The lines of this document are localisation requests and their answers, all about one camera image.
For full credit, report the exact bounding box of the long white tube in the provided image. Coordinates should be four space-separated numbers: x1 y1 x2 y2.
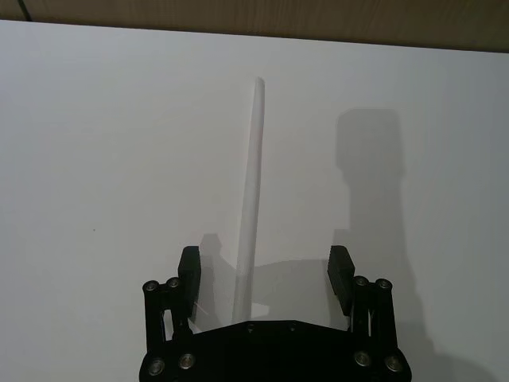
231 76 269 325

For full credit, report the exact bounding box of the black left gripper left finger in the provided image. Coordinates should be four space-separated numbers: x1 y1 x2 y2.
138 246 203 382

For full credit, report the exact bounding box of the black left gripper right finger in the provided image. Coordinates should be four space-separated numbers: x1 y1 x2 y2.
326 244 413 382

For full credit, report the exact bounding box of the white table cloth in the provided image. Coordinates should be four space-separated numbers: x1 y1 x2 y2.
0 18 509 382

